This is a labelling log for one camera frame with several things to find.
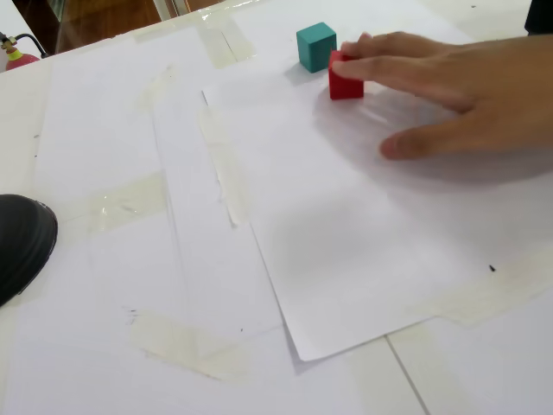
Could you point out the red cube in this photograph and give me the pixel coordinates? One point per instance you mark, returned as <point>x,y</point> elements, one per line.
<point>345,88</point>

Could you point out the beige masking tape strip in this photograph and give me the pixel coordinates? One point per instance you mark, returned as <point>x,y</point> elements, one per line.
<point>190,346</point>
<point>475,302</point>
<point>224,43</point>
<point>231,194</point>
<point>155,93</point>
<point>125,203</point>

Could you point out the black round stand base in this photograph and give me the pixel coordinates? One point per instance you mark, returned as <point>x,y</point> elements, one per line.
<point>21,246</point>

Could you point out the red fire extinguisher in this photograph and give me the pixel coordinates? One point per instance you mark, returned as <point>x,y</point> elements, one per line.
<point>21,60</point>

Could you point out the person's bare hand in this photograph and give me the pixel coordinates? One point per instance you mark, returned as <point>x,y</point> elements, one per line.
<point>475,86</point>

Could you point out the teal blue cube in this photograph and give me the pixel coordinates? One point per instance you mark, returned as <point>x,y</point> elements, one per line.
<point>315,47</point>

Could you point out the white paper sheet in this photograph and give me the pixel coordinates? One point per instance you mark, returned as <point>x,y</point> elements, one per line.
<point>345,238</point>

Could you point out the brown wooden cabinet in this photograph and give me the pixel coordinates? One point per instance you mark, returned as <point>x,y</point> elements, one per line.
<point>108,21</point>

